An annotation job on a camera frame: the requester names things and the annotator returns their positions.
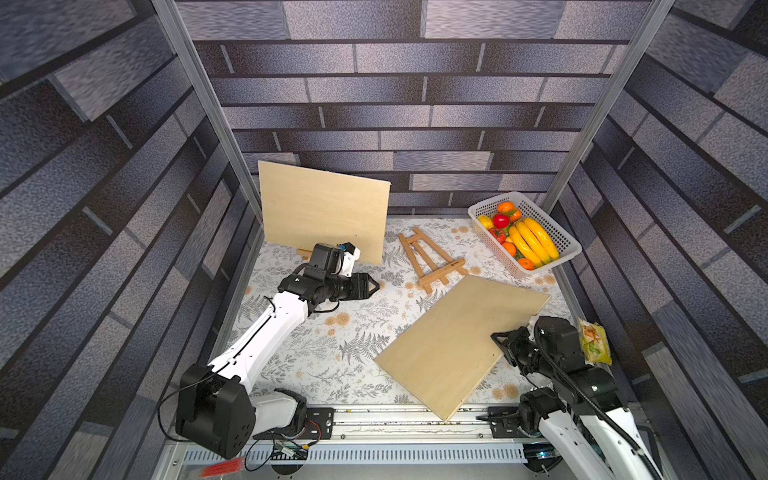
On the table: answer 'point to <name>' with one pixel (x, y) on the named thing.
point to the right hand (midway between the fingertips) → (489, 334)
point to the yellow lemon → (486, 221)
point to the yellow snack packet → (595, 343)
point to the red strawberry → (498, 234)
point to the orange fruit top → (509, 207)
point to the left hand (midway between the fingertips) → (373, 285)
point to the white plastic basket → (567, 245)
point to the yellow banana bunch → (533, 242)
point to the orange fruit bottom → (523, 262)
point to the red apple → (501, 221)
